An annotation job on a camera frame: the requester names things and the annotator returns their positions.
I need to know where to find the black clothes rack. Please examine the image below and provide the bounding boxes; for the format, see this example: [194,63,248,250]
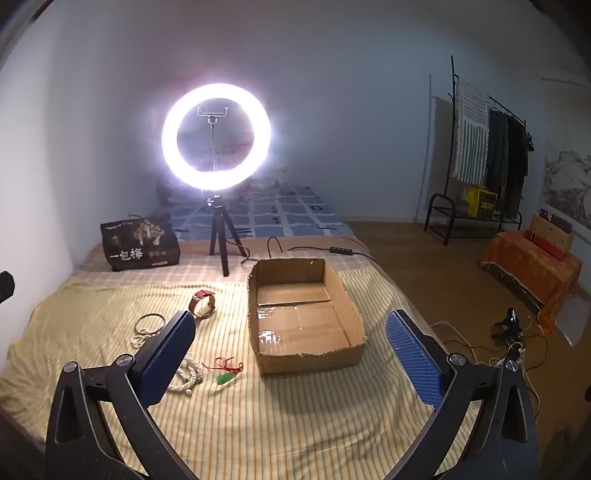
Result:
[424,59,535,246]

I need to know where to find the blue patterned bed sheet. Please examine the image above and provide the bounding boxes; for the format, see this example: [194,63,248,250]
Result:
[156,185,353,241]

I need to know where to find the wall landscape painting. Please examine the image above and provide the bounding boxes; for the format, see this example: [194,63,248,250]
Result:
[542,79,590,230]

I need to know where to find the yellow striped blanket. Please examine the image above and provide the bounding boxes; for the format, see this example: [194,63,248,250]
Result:
[1,267,431,479]

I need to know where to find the thick white pearl necklace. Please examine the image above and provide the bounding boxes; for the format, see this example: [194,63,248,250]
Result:
[165,352,205,396]

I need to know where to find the white ring light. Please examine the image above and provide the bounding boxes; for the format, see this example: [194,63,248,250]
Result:
[160,83,271,192]

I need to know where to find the open cardboard box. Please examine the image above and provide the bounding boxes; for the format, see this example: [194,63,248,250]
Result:
[247,258,367,376]

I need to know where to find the thin dark bangle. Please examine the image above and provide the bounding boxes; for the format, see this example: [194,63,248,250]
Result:
[133,313,166,337]

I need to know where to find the white cables on floor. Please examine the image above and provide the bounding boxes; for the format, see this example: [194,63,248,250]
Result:
[431,317,551,416]

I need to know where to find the black clamp on floor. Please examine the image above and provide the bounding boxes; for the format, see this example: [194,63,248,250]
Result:
[491,307,523,345]

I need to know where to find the dark hanging clothes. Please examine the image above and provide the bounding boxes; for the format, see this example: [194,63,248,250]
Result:
[485,109,533,219]

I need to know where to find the black power cable with switch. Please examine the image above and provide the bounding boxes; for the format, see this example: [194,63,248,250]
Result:
[240,236,385,273]

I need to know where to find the white striped hanging towel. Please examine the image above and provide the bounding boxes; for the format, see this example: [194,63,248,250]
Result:
[452,76,490,186]

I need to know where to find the black printed snack bag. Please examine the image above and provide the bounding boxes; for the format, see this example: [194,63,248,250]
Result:
[100,213,180,272]

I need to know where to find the yellow black box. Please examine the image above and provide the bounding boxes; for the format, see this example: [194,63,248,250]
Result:
[464,185,497,220]

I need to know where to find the red strap wristwatch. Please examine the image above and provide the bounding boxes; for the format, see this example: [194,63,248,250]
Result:
[187,290,216,320]

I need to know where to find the black tripod stand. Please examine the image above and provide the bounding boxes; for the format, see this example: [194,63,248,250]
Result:
[207,195,247,277]

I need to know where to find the red cord green pendant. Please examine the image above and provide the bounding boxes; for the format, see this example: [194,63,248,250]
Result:
[201,356,243,386]

